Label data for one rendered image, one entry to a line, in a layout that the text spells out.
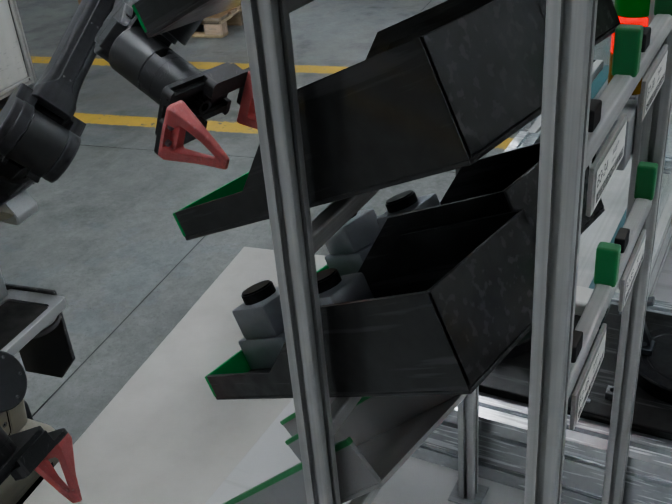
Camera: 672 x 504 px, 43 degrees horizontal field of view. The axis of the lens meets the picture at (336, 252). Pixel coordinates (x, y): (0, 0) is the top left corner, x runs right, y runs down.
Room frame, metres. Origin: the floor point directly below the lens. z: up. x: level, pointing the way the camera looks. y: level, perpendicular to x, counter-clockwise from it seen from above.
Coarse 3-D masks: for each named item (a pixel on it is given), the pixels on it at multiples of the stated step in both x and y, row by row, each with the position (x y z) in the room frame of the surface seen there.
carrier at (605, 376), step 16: (608, 320) 0.95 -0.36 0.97; (656, 320) 0.94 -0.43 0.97; (608, 336) 0.91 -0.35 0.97; (656, 336) 0.88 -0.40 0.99; (608, 352) 0.88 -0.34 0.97; (656, 352) 0.84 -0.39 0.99; (608, 368) 0.85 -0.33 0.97; (640, 368) 0.82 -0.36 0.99; (656, 368) 0.81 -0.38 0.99; (608, 384) 0.81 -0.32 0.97; (640, 384) 0.80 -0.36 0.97; (656, 384) 0.78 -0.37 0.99; (592, 400) 0.79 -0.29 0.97; (608, 400) 0.79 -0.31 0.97; (640, 400) 0.78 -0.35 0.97; (656, 400) 0.78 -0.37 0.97; (592, 416) 0.77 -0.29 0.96; (608, 416) 0.76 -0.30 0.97; (640, 416) 0.75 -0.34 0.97; (656, 416) 0.75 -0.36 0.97; (640, 432) 0.74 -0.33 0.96; (656, 432) 0.73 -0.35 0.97
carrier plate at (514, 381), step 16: (576, 320) 0.96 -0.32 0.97; (528, 352) 0.89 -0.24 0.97; (496, 368) 0.87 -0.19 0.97; (512, 368) 0.86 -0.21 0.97; (528, 368) 0.86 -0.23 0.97; (480, 384) 0.84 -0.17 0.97; (496, 384) 0.83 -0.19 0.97; (512, 384) 0.83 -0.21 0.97; (528, 384) 0.83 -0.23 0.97; (528, 400) 0.81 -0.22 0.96
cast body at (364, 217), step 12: (360, 216) 0.74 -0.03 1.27; (372, 216) 0.75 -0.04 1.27; (348, 228) 0.73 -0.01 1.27; (360, 228) 0.74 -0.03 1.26; (372, 228) 0.74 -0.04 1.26; (336, 240) 0.74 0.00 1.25; (348, 240) 0.73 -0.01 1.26; (360, 240) 0.73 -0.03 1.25; (372, 240) 0.74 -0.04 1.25; (336, 252) 0.74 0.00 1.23; (348, 252) 0.73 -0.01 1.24; (360, 252) 0.72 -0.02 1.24; (336, 264) 0.75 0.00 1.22; (348, 264) 0.73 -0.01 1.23; (360, 264) 0.72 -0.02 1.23
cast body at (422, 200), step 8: (408, 192) 0.71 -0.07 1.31; (392, 200) 0.71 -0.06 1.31; (400, 200) 0.70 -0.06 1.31; (408, 200) 0.70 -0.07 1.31; (416, 200) 0.70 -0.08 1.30; (424, 200) 0.70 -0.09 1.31; (432, 200) 0.70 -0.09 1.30; (392, 208) 0.70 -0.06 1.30; (400, 208) 0.70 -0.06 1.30; (408, 208) 0.69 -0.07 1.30; (416, 208) 0.68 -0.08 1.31; (424, 208) 0.69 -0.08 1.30; (384, 216) 0.70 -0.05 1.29
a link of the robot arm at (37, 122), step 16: (32, 128) 1.08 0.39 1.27; (48, 128) 1.09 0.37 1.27; (64, 128) 1.12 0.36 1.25; (16, 144) 1.07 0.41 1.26; (32, 144) 1.07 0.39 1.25; (48, 144) 1.08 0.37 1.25; (64, 144) 1.09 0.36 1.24; (16, 160) 1.08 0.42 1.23; (32, 160) 1.07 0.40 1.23; (48, 160) 1.08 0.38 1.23; (32, 176) 1.08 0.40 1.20
